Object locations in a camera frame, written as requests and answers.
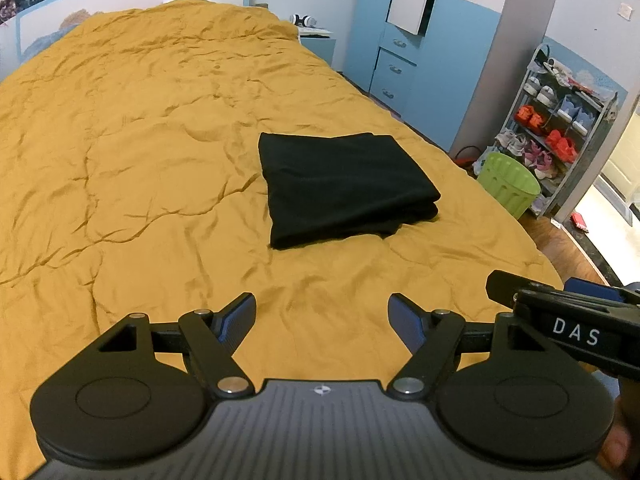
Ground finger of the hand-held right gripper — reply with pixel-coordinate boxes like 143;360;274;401
487;269;565;309

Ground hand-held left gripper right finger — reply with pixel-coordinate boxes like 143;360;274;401
387;293;551;399

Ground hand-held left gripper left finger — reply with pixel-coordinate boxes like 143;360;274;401
97;292;259;397

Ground black pants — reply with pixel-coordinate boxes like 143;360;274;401
257;132;442;251

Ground green plastic basket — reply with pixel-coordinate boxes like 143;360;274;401
475;152;542;221

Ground group of assorted shoes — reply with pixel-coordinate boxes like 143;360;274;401
495;57;609;182

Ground yellow blanket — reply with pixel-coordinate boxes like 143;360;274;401
0;0;564;480

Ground grey shoe rack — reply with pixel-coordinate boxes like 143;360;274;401
492;42;622;219

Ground blue white wardrobe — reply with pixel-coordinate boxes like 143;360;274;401
342;0;521;154

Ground blue nightstand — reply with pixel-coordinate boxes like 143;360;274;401
297;27;336;67

